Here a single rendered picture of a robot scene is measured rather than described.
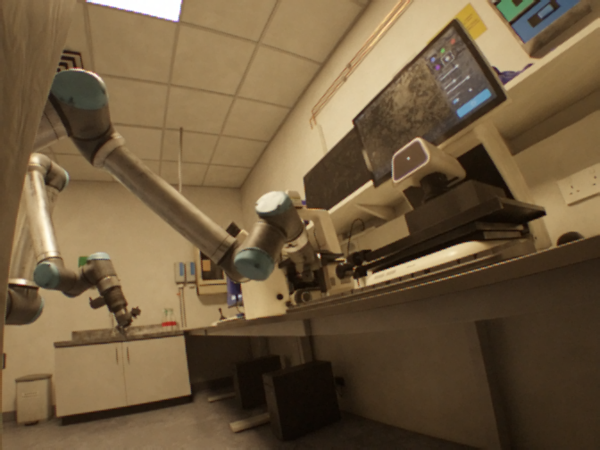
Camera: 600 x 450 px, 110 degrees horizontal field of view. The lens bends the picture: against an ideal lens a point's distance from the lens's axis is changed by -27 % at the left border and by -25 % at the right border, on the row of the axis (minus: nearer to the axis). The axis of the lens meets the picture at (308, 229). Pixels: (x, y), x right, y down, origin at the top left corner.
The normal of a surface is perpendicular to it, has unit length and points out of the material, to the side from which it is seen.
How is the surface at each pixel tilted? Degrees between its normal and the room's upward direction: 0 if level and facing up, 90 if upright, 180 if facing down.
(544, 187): 90
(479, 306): 90
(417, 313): 90
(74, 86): 85
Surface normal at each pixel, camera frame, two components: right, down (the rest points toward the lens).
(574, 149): -0.86, 0.00
